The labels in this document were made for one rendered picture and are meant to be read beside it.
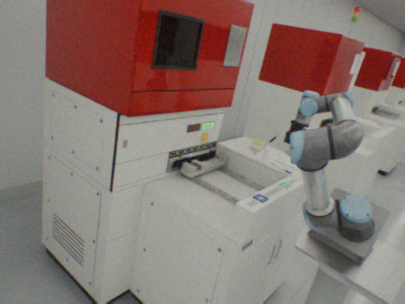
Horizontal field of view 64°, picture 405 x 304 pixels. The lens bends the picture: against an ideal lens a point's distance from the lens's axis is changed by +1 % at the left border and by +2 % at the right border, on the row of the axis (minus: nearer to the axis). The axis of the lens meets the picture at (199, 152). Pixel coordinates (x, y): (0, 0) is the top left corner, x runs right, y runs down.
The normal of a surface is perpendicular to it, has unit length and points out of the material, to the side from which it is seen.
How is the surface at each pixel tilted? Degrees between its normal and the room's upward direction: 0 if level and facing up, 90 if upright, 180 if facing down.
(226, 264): 90
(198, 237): 90
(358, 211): 42
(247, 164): 90
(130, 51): 90
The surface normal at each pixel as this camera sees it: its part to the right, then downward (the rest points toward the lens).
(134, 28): -0.63, 0.17
